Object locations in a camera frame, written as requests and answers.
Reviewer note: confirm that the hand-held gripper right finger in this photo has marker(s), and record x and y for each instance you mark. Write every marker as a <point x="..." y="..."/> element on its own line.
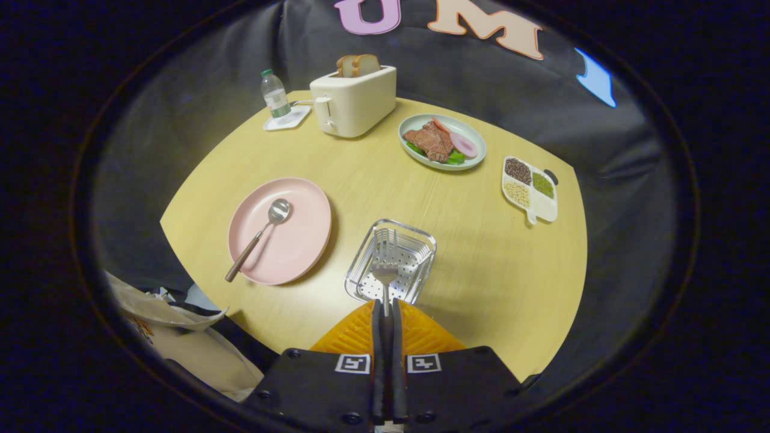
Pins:
<point x="463" y="385"/>

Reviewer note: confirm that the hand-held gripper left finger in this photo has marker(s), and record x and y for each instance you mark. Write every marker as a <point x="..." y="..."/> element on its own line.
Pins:
<point x="313" y="385"/>

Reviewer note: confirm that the metal fork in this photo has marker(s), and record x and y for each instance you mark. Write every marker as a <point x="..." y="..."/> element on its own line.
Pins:
<point x="385" y="273"/>

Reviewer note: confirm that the beige cloth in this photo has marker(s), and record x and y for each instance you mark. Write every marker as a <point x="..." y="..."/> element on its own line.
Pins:
<point x="198" y="361"/>

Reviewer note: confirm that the pink round plate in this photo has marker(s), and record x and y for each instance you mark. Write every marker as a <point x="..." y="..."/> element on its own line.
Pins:
<point x="295" y="240"/>

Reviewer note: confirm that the white divided grain tray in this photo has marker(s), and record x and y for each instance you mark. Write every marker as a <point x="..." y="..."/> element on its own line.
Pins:
<point x="544" y="207"/>

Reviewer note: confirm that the green lettuce leaf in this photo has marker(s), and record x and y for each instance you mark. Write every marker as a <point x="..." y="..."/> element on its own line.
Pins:
<point x="457" y="158"/>

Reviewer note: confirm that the pink ham slice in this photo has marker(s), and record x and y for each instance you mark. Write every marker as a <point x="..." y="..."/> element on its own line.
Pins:
<point x="464" y="144"/>

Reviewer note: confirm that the brown steak piece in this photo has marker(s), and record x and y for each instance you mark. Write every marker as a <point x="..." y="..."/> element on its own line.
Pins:
<point x="430" y="143"/>

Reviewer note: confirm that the light green food plate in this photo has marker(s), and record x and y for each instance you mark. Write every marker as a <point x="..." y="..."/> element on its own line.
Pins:
<point x="472" y="132"/>

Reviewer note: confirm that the orange carrot slice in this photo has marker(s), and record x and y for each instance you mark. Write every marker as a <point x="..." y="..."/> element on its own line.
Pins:
<point x="440" y="124"/>

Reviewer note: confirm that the white square coaster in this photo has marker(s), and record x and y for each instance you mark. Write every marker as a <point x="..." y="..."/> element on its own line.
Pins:
<point x="296" y="119"/>

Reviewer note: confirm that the cream white toaster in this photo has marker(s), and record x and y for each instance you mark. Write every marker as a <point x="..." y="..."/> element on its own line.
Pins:
<point x="355" y="105"/>

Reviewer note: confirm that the clear plastic water bottle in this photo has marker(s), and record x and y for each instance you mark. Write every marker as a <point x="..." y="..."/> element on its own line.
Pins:
<point x="275" y="96"/>

